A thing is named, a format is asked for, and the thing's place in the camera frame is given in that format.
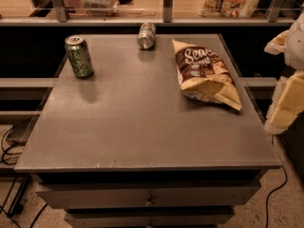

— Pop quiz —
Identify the silver soda can lying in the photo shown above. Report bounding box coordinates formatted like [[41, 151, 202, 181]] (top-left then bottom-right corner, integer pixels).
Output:
[[137, 22, 156, 49]]

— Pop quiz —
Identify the upper drawer with knob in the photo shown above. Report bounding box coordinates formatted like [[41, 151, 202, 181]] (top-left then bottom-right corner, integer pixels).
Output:
[[36, 181, 260, 210]]

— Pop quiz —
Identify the brown chip bag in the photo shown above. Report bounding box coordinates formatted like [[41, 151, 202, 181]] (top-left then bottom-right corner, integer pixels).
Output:
[[172, 40, 242, 111]]

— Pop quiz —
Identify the lower drawer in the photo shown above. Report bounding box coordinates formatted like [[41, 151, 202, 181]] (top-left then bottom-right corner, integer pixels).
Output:
[[65, 208, 235, 228]]

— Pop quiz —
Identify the black cable right floor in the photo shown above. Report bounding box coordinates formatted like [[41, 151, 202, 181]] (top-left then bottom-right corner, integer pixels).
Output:
[[264, 135, 289, 228]]

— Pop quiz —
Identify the black cables left floor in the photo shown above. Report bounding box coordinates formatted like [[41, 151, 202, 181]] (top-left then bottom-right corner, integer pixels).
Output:
[[0, 117, 48, 228]]

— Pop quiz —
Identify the green soda can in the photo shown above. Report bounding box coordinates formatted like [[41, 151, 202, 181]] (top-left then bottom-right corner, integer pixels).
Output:
[[65, 35, 94, 79]]

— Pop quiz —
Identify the grey drawer cabinet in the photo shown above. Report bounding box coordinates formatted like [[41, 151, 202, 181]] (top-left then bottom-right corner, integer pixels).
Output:
[[16, 35, 281, 214]]

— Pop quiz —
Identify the metal railing shelf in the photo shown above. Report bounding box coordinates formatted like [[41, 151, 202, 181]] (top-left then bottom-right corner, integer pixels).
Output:
[[0, 0, 303, 27]]

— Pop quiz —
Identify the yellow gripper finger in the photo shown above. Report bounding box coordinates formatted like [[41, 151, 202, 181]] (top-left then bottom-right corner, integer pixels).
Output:
[[278, 71, 304, 126], [264, 30, 289, 55]]

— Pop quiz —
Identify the colourful snack bag background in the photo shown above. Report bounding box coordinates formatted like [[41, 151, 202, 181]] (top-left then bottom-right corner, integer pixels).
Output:
[[199, 0, 259, 18]]

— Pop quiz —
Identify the clear plastic container background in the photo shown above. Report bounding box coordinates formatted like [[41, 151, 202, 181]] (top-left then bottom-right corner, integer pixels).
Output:
[[82, 0, 117, 17]]

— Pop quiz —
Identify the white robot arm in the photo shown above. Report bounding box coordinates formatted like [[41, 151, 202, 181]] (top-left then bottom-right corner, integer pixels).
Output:
[[264, 13, 304, 135]]

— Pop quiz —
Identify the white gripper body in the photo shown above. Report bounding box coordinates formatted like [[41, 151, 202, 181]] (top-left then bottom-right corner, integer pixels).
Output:
[[264, 76, 294, 135]]

